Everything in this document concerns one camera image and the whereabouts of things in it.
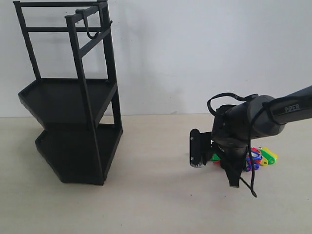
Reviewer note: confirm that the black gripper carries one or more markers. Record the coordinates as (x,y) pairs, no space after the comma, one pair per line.
(232,161)

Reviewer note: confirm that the colourful key tag bunch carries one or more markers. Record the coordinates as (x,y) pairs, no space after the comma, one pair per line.
(262,156)

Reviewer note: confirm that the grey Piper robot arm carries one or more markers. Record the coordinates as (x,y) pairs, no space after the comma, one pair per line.
(256,117)

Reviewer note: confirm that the black metal shelf rack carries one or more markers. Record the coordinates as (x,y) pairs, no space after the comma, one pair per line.
(80,116)

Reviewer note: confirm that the black metal S-hook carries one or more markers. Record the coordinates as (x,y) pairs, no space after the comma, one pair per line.
(93,32)

